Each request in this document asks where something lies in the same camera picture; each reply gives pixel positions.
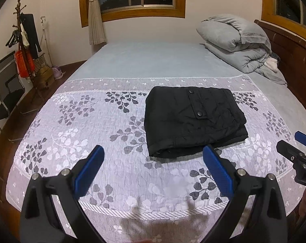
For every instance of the black hanging garment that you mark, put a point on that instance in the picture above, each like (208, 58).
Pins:
(30, 30)

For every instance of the white cloth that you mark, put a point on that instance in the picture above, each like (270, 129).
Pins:
(271, 64)

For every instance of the black mesh chair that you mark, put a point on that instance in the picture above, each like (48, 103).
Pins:
(10, 81)

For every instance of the red bag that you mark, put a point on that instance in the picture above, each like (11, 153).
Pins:
(22, 63)

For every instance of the wooden headboard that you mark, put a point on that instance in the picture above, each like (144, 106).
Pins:
(289, 48)

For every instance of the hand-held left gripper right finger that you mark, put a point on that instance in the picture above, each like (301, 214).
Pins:
(218, 172)

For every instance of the black clothes hanger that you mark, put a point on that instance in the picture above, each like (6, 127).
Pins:
(12, 38)

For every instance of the black pants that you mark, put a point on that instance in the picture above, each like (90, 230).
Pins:
(193, 121)

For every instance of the bed with pale blue sheet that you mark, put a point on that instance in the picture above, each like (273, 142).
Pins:
(155, 58)

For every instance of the pale purple bag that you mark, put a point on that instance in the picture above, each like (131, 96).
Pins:
(57, 71)

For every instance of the white floral bed cover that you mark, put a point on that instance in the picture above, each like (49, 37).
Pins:
(92, 131)

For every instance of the beige curtain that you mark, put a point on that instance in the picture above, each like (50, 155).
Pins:
(96, 25)

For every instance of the brown wooden box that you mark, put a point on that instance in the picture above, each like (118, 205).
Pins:
(45, 77)

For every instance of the wooden coat rack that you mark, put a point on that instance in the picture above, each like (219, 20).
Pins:
(18, 17)

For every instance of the wicker basket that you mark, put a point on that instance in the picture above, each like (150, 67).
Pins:
(40, 62)

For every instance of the white pole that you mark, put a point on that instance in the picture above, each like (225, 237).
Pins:
(47, 43)

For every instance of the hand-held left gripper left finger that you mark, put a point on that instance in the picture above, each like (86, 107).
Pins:
(91, 172)

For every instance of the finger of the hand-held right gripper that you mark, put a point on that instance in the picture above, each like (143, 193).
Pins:
(302, 138)
(287, 149)

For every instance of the grey folded duvet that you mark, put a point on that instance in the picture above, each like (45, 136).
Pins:
(231, 45)

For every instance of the small white garment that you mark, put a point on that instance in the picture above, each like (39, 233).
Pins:
(25, 36)

